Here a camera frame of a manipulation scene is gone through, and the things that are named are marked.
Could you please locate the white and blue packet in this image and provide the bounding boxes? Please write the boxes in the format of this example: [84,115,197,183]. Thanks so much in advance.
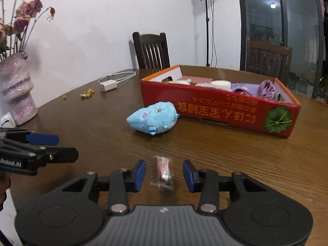
[0,113,16,128]

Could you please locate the pink sponge block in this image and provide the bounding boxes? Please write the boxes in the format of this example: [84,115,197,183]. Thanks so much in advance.
[177,75,214,84]

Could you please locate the pink speckled vase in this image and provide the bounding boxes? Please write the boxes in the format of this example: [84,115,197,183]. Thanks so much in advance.
[0,52,38,126]

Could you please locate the blue plush toy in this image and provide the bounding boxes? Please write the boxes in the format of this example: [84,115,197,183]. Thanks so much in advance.
[126,101,180,135]

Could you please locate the white charging cable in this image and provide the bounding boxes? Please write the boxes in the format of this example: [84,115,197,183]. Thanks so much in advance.
[99,71,137,84]

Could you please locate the clear plastic packet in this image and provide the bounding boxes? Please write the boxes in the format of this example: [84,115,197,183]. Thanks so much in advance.
[151,155,174,192]

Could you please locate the white charger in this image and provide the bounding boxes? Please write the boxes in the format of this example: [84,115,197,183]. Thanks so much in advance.
[100,81,118,93]

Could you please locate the dark wooden chair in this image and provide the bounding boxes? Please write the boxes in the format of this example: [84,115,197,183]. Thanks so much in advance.
[132,32,171,70]
[246,37,293,86]

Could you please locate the black light stand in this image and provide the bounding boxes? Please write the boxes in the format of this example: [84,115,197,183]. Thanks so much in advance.
[202,0,218,67]

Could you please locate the dried pink flowers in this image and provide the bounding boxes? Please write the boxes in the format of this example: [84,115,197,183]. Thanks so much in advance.
[0,0,62,61]

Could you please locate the scattered yellow petals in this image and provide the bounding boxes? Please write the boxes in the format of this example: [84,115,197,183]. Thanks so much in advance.
[62,88,95,100]

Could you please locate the red cardboard box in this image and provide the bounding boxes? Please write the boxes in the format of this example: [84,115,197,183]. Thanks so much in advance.
[140,65,302,139]

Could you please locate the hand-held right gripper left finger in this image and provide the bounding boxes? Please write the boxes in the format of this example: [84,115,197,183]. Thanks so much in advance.
[61,159,146,214]

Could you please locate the sliding glass door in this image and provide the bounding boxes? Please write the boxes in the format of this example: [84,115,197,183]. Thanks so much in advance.
[237,0,328,100]

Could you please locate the lavender cloth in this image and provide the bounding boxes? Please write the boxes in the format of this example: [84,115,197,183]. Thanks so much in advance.
[231,82,260,97]

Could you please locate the purple satin pouch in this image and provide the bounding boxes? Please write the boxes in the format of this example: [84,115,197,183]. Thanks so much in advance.
[257,79,276,98]

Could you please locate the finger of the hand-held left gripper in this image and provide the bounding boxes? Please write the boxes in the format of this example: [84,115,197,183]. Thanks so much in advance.
[0,127,60,146]
[26,147,79,169]

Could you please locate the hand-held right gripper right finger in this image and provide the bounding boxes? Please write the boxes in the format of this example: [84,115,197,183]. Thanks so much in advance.
[183,159,267,214]

